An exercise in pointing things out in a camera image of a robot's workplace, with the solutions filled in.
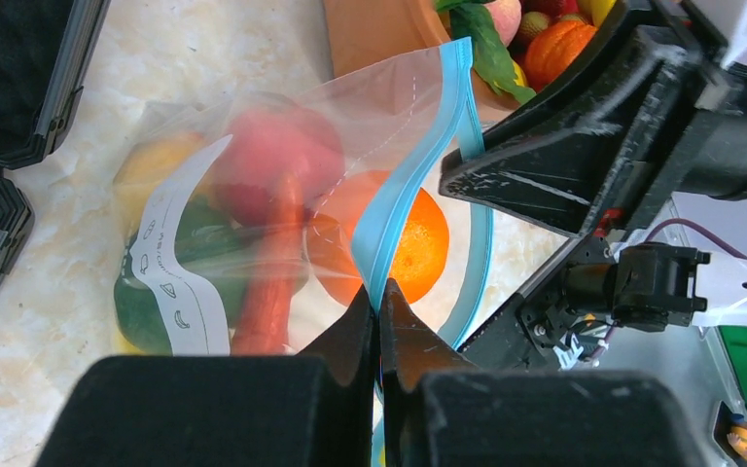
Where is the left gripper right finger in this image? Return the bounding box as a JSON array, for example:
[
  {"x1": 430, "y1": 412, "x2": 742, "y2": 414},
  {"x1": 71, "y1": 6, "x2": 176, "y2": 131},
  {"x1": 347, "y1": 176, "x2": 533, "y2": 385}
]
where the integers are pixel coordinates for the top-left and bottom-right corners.
[{"x1": 379, "y1": 280, "x2": 706, "y2": 466}]

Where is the yellow orange peach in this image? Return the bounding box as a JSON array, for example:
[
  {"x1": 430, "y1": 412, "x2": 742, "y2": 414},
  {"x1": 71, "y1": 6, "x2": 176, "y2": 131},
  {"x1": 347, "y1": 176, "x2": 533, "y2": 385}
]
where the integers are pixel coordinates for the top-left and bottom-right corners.
[{"x1": 113, "y1": 131, "x2": 205, "y2": 230}]

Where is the pink peach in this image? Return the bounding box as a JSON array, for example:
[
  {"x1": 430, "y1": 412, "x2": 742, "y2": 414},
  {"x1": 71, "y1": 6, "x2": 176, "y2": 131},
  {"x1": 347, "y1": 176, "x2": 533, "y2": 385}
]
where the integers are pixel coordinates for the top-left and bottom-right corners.
[{"x1": 484, "y1": 0, "x2": 522, "y2": 47}]

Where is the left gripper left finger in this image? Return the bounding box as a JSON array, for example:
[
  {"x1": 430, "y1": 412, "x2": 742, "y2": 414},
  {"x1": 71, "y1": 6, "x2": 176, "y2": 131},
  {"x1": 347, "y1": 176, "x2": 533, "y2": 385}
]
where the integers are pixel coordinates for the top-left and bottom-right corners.
[{"x1": 37, "y1": 290, "x2": 376, "y2": 466}]

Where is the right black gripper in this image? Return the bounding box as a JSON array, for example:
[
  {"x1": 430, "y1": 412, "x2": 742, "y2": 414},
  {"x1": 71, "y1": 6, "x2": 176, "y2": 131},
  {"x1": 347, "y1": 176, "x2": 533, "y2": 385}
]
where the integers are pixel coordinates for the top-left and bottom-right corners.
[{"x1": 439, "y1": 1, "x2": 747, "y2": 237}]

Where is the red apple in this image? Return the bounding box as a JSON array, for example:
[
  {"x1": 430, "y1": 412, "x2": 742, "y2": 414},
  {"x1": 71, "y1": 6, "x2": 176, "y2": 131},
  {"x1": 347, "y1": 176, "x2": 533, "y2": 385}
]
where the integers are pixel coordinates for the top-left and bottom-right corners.
[{"x1": 212, "y1": 107, "x2": 345, "y2": 227}]

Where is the red chili pepper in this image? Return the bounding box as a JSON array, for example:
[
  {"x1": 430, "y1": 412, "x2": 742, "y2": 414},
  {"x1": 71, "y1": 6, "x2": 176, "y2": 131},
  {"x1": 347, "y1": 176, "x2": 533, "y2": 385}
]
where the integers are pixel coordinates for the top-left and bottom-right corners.
[{"x1": 231, "y1": 174, "x2": 304, "y2": 355}]

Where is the orange tangerine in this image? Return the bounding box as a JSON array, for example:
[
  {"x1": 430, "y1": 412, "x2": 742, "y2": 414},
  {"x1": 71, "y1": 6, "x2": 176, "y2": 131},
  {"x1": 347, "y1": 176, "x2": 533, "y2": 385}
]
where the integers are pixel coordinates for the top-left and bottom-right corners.
[{"x1": 305, "y1": 170, "x2": 449, "y2": 305}]

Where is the orange plastic basket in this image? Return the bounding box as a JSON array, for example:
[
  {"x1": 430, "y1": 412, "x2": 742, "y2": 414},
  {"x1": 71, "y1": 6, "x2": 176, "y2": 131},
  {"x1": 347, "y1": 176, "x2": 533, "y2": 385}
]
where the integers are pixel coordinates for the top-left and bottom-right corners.
[{"x1": 322, "y1": 0, "x2": 522, "y2": 125}]

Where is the black poker chip case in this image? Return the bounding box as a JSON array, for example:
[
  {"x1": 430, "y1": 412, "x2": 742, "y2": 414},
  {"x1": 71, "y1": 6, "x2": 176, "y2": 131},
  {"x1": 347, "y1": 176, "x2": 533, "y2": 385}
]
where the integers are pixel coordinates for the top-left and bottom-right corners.
[{"x1": 0, "y1": 0, "x2": 110, "y2": 285}]

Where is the green lime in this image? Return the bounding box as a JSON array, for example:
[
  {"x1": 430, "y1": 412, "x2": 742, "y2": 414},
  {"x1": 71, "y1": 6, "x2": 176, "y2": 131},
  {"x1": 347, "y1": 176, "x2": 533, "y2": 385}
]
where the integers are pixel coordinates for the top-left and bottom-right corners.
[{"x1": 114, "y1": 198, "x2": 269, "y2": 355}]

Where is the clear zip top bag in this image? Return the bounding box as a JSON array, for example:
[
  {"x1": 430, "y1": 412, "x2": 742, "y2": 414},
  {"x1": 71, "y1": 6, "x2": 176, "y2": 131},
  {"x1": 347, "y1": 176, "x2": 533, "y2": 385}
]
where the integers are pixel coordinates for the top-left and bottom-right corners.
[{"x1": 112, "y1": 36, "x2": 496, "y2": 467}]

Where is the small orange pumpkin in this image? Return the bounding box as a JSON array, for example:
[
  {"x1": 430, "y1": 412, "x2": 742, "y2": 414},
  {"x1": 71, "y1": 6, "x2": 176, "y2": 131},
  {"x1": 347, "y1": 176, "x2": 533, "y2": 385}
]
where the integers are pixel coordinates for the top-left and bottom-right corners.
[{"x1": 522, "y1": 20, "x2": 597, "y2": 91}]

